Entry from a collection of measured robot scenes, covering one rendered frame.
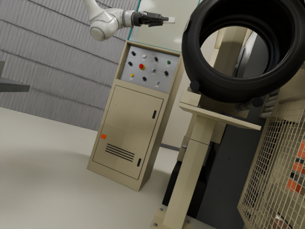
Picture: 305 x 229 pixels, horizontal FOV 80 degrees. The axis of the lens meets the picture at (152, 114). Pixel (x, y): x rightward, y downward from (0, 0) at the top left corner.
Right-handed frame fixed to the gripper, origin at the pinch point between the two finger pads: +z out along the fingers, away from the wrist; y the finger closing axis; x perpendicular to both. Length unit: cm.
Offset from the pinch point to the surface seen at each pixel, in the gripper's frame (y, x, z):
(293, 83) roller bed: 20, 23, 72
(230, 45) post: 26.8, 0.4, 36.4
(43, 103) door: 163, 66, -238
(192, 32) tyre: -11.2, 11.4, 14.9
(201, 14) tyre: -11.3, 2.8, 17.5
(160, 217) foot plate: 32, 125, 9
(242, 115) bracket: 24, 44, 50
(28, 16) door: 135, -72, -265
